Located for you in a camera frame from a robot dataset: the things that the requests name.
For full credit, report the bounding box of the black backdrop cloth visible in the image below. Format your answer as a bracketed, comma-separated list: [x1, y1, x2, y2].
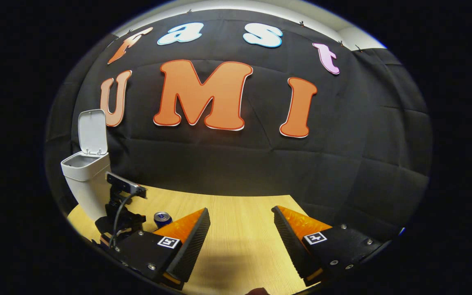
[45, 9, 433, 242]

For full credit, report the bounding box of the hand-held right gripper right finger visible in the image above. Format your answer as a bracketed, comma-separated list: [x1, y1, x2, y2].
[271, 205, 385, 288]

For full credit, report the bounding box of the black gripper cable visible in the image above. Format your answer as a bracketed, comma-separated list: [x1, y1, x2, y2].
[111, 189, 139, 246]

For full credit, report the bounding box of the wooden desktop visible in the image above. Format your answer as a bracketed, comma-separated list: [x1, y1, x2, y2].
[67, 184, 322, 295]

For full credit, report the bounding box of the blue pop can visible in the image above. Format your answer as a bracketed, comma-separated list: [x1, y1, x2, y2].
[154, 211, 173, 229]

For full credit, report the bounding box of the white desktop garbage bin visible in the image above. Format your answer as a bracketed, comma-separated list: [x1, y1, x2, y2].
[61, 109, 111, 222]

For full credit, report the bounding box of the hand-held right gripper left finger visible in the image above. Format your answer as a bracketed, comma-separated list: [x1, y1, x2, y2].
[104, 207, 211, 290]

